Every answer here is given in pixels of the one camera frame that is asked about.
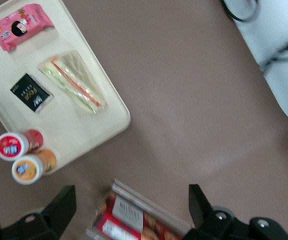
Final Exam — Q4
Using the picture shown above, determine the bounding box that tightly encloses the triangle sandwich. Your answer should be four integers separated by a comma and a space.
37, 49, 108, 116

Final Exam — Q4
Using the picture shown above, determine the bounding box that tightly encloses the small black box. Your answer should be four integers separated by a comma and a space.
9, 72, 55, 114

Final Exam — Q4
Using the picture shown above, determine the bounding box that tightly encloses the red-lid yoghurt bottle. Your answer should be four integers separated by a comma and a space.
0, 128, 45, 163

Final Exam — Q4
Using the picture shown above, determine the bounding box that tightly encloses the clear acrylic tiered shelf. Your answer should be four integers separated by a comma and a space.
85, 178, 192, 240

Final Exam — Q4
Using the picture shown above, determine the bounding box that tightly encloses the orange-lid yoghurt bottle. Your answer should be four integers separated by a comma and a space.
10, 149, 57, 186

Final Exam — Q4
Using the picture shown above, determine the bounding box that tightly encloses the red cookie box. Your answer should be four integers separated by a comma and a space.
91, 191, 185, 240

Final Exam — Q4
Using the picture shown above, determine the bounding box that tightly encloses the black floor cable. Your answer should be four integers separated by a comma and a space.
220, 0, 261, 23
258, 34, 288, 74

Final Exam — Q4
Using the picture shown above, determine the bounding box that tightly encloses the cream plastic tray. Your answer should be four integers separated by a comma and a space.
0, 0, 131, 177

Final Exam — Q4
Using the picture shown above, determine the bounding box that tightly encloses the pink snack pack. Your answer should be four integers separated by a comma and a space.
0, 2, 55, 53

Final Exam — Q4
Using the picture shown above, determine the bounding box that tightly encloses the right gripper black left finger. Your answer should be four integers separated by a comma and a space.
0, 184, 77, 240

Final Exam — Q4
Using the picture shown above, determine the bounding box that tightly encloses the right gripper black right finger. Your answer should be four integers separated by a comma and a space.
181, 184, 288, 240

